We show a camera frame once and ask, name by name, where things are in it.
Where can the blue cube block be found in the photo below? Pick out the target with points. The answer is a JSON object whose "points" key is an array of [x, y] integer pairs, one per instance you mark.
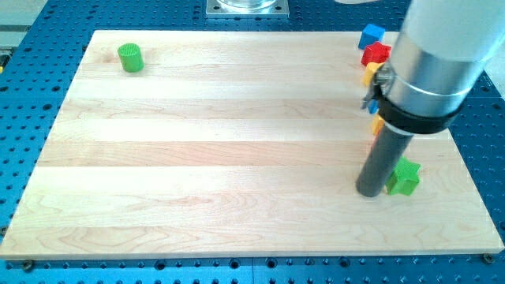
{"points": [[370, 34]]}

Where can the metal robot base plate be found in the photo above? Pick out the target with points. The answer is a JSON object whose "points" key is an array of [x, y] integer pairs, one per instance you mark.
{"points": [[216, 9]]}

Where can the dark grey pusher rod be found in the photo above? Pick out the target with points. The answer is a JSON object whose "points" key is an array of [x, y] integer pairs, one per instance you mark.
{"points": [[385, 153]]}

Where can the green star block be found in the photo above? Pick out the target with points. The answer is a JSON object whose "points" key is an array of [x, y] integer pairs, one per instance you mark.
{"points": [[404, 179]]}

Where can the light wooden board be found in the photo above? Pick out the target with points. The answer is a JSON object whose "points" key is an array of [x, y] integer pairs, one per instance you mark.
{"points": [[231, 144]]}

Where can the red star block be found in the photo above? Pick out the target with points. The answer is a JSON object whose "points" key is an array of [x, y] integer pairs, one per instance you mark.
{"points": [[376, 52]]}

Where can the green cylinder block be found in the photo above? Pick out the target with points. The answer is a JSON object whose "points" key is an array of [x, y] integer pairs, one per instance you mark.
{"points": [[130, 57]]}

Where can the yellow block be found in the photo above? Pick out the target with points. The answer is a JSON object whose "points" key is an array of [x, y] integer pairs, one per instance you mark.
{"points": [[377, 124], [370, 70]]}

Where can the yellow block lower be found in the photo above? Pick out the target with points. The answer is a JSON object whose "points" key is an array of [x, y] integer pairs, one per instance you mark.
{"points": [[377, 124]]}

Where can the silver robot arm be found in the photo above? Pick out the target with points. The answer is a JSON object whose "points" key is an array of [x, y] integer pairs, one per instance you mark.
{"points": [[440, 52]]}

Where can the yellow block upper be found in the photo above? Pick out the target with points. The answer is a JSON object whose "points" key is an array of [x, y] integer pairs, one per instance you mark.
{"points": [[370, 70]]}

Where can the black clamp band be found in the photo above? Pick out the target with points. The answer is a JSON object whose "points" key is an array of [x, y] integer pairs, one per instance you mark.
{"points": [[408, 122]]}

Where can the small blue block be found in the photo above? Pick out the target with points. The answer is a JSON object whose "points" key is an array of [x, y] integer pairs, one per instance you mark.
{"points": [[373, 106]]}

